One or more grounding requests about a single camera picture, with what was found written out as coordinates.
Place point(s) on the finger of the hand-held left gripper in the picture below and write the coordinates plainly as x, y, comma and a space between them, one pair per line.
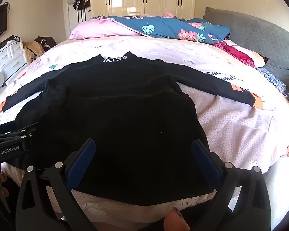
21, 132

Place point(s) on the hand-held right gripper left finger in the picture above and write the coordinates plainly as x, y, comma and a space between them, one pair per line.
83, 163

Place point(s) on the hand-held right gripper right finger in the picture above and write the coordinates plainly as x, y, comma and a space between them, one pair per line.
204, 161

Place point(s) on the black sweater with orange patches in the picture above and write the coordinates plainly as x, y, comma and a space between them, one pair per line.
125, 115

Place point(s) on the person's left hand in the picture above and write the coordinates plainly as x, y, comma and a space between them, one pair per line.
3, 180

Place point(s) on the person's right hand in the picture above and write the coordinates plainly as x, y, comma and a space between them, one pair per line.
175, 221

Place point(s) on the pink strawberry bear printed blanket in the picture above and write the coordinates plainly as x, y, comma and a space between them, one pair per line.
231, 130

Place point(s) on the white drawer cabinet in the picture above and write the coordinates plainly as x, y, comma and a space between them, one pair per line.
9, 57

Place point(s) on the white cloth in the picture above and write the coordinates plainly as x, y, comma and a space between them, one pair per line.
281, 180

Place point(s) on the brown crumpled cloth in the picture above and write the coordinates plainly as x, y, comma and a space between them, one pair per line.
32, 49

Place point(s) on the black flat box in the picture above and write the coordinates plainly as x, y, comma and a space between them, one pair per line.
9, 41

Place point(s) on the blue patterned pillow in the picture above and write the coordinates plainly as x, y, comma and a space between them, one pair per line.
274, 79

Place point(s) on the red floral pillow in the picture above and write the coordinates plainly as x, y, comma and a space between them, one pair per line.
240, 55

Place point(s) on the white door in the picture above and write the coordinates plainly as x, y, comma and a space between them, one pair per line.
69, 21

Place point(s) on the grey quilted headboard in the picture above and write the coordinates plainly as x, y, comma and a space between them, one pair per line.
255, 33

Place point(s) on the blue and pink floral quilt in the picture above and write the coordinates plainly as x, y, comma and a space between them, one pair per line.
168, 27

